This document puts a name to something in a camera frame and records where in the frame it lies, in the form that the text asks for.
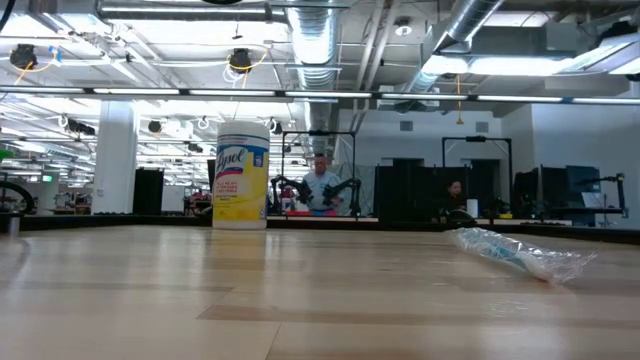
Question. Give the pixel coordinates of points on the light blue bagged toothbrush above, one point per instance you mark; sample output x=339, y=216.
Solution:
x=520, y=255

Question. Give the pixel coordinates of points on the black background robot arm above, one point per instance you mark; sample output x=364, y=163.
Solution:
x=295, y=185
x=340, y=187

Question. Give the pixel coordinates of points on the standing person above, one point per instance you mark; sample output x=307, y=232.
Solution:
x=320, y=185

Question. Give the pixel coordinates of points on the red background tray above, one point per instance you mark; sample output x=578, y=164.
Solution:
x=315, y=213

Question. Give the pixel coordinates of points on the yellow white wipes canister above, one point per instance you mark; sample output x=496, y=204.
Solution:
x=240, y=170

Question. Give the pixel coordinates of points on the seated person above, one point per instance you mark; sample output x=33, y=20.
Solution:
x=454, y=197

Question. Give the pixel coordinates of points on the white cylinder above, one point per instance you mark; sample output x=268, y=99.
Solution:
x=472, y=207

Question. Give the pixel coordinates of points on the overhead bar with light strips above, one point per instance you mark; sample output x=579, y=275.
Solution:
x=450, y=96

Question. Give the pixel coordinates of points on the black partition panel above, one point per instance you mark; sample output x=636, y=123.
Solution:
x=148, y=192

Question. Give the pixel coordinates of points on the white pillar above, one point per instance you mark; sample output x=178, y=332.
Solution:
x=115, y=160

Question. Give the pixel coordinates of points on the dark background monitor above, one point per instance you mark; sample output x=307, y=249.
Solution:
x=582, y=185

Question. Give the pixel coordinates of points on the black curved hoop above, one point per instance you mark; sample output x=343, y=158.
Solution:
x=31, y=197

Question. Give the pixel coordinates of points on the black frame stand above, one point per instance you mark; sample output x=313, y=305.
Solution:
x=475, y=138
x=320, y=132

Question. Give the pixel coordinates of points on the black partition wall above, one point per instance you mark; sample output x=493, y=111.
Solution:
x=410, y=195

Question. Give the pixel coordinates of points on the ribbed silver ventilation duct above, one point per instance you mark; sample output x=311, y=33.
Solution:
x=312, y=45

